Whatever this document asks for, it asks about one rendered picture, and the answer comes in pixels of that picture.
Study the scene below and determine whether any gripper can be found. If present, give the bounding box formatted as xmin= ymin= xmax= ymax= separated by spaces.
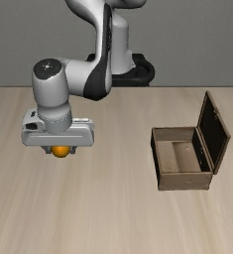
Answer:
xmin=20 ymin=107 xmax=96 ymax=155

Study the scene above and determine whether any brown wooden box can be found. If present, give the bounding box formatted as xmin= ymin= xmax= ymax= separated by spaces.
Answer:
xmin=150 ymin=126 xmax=214 ymax=191

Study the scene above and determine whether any brown wooden box lid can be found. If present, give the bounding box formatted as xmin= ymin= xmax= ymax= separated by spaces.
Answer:
xmin=196 ymin=90 xmax=232 ymax=176

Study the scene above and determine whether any orange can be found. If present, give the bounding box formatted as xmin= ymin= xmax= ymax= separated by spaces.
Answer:
xmin=51 ymin=145 xmax=71 ymax=159

